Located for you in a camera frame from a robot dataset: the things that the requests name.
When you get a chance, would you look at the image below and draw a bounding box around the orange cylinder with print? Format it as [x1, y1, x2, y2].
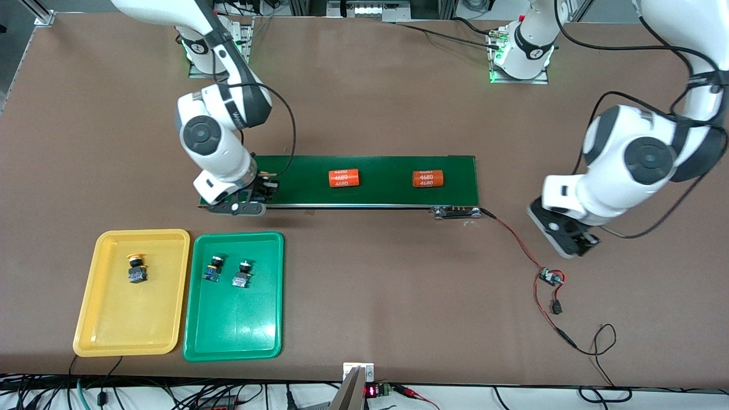
[411, 170, 444, 189]
[329, 169, 362, 188]

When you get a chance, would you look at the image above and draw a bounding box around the green conveyor belt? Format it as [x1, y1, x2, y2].
[198, 154, 482, 220]

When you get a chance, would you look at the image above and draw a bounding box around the green plastic tray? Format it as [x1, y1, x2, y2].
[182, 231, 285, 362]

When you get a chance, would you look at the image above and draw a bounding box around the yellow plastic tray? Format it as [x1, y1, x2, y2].
[73, 229, 191, 358]

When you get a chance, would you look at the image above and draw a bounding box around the grey metal pole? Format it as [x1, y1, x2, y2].
[329, 367, 365, 410]

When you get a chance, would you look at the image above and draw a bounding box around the red clip lead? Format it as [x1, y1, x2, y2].
[393, 384, 442, 410]

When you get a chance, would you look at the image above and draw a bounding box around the aluminium corner profile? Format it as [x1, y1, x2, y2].
[23, 0, 56, 26]

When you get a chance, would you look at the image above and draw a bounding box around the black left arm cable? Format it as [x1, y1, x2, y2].
[555, 0, 729, 240]

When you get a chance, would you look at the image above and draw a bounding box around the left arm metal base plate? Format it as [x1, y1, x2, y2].
[487, 28, 550, 85]

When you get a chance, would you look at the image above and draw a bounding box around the small metal table bracket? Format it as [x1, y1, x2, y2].
[343, 362, 375, 382]

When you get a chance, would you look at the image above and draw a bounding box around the aluminium frame rack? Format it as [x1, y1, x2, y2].
[288, 0, 456, 23]

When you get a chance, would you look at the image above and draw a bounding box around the black base power cable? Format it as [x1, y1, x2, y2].
[393, 17, 503, 51]

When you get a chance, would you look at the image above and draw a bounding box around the black cable bundle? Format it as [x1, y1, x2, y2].
[0, 356, 342, 410]

